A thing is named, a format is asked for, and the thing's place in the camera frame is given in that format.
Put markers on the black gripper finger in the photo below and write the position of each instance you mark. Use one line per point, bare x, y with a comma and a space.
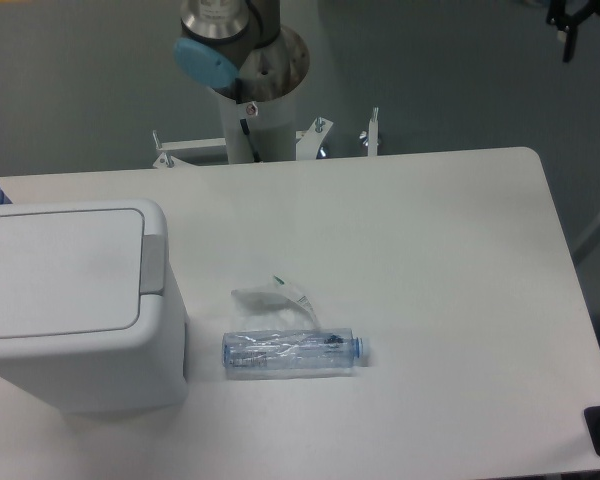
567, 24

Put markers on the white push-lid trash can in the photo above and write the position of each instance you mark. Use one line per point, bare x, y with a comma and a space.
91, 316

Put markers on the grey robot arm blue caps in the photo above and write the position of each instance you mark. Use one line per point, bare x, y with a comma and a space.
240, 50

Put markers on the crumpled clear plastic wrapper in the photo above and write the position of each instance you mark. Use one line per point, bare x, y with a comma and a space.
276, 305

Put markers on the clear plastic water bottle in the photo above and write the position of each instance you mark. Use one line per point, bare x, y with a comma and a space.
290, 354

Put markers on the white metal base frame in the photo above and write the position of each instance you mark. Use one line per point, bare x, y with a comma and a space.
310, 144

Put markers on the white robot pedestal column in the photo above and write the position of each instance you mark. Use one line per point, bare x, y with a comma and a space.
257, 131

